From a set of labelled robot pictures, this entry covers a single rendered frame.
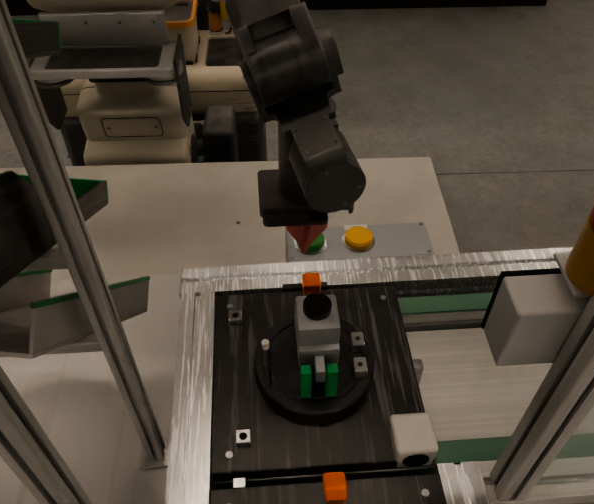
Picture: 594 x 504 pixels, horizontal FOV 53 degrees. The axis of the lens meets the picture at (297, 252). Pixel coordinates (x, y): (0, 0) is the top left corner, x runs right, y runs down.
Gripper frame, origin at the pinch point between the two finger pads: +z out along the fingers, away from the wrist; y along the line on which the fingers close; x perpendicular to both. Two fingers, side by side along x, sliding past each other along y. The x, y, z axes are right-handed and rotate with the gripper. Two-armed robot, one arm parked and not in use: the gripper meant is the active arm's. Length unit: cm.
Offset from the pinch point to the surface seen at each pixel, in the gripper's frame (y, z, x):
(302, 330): -1.4, -2.3, -14.2
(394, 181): 20.4, 20.4, 33.8
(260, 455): -6.4, 9.1, -22.1
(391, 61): 67, 108, 226
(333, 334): 1.8, -1.4, -14.3
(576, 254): 16.5, -22.4, -23.2
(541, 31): 156, 107, 250
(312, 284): 0.3, -1.4, -7.5
